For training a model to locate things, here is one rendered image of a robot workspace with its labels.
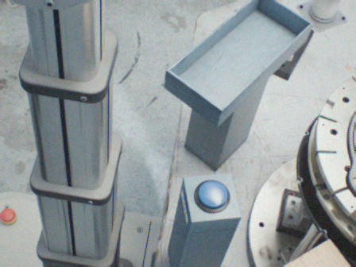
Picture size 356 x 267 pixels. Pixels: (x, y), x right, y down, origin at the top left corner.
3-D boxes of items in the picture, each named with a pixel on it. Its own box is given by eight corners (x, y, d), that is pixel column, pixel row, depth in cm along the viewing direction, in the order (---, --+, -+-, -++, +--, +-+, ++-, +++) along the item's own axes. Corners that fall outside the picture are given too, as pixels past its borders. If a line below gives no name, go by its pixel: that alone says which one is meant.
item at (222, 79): (231, 92, 127) (261, -10, 103) (273, 121, 124) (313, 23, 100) (152, 166, 115) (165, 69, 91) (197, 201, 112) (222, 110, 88)
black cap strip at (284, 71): (311, 37, 138) (315, 30, 136) (288, 81, 130) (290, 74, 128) (292, 29, 139) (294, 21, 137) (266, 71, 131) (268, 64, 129)
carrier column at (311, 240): (304, 267, 104) (344, 213, 87) (292, 273, 103) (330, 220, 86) (296, 255, 105) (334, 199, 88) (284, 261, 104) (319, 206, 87)
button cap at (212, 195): (223, 182, 85) (224, 178, 84) (229, 207, 83) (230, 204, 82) (195, 184, 84) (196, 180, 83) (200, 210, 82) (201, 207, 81)
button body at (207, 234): (207, 244, 107) (231, 172, 86) (214, 282, 103) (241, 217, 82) (167, 249, 106) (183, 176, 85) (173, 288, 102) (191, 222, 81)
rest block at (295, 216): (309, 205, 109) (318, 191, 105) (305, 233, 106) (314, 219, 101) (285, 199, 109) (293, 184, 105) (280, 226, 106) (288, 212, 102)
